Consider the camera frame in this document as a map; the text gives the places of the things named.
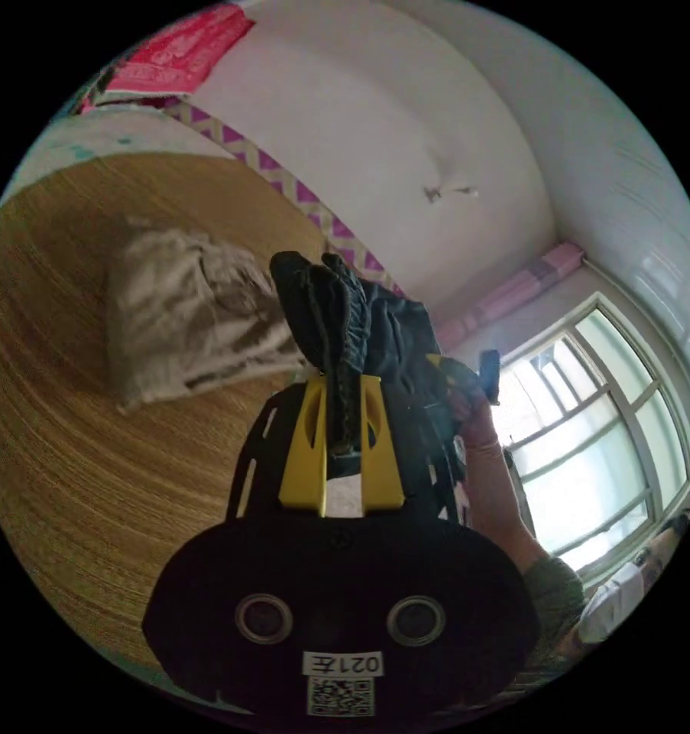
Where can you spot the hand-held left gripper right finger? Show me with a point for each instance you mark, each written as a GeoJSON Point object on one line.
{"type": "Point", "coordinates": [382, 459]}

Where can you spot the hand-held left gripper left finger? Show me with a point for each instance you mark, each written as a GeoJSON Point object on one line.
{"type": "Point", "coordinates": [299, 459]}

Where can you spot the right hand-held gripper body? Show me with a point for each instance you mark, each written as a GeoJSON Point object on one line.
{"type": "Point", "coordinates": [451, 481]}

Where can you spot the blue jeans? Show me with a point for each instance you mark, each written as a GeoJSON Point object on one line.
{"type": "Point", "coordinates": [333, 309]}

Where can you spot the person's right forearm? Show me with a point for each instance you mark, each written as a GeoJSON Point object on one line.
{"type": "Point", "coordinates": [505, 504]}

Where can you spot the person's right hand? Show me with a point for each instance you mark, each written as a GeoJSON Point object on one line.
{"type": "Point", "coordinates": [475, 410]}

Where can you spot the pink curtain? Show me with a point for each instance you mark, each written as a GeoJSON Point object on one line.
{"type": "Point", "coordinates": [516, 292]}

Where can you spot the window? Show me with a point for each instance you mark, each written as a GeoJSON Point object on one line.
{"type": "Point", "coordinates": [597, 436]}

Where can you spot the beige garment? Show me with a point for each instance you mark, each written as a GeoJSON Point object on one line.
{"type": "Point", "coordinates": [195, 309]}

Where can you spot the person's body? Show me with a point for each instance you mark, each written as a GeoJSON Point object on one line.
{"type": "Point", "coordinates": [602, 602]}

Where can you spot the red printed cloth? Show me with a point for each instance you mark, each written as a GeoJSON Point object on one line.
{"type": "Point", "coordinates": [178, 51]}

